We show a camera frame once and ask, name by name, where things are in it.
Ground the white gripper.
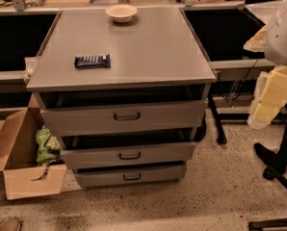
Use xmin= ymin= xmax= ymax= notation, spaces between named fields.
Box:
xmin=248 ymin=65 xmax=287 ymax=129

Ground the grey drawer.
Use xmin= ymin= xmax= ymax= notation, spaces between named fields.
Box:
xmin=62 ymin=141 xmax=196 ymax=169
xmin=41 ymin=100 xmax=207 ymax=137
xmin=75 ymin=164 xmax=186 ymax=189

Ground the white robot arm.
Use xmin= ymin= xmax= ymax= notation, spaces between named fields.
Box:
xmin=244 ymin=0 xmax=287 ymax=129

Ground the grey top drawer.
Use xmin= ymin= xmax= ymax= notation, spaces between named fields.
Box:
xmin=41 ymin=100 xmax=207 ymax=137

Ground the grey drawer cabinet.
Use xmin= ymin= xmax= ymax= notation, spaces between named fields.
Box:
xmin=25 ymin=6 xmax=217 ymax=191

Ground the grey bottom drawer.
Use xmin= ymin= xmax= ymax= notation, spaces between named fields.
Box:
xmin=75 ymin=164 xmax=186 ymax=189

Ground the white bowl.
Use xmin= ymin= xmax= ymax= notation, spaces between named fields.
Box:
xmin=105 ymin=4 xmax=138 ymax=23

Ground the blue candy bar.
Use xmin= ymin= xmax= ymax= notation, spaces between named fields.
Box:
xmin=74 ymin=54 xmax=111 ymax=69

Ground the green chip bag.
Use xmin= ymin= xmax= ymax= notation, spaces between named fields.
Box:
xmin=36 ymin=125 xmax=62 ymax=165

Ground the brown cardboard box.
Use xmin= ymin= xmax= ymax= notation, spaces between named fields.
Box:
xmin=0 ymin=96 xmax=66 ymax=200

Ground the brown shoe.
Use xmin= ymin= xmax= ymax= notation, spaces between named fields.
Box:
xmin=0 ymin=218 xmax=21 ymax=231

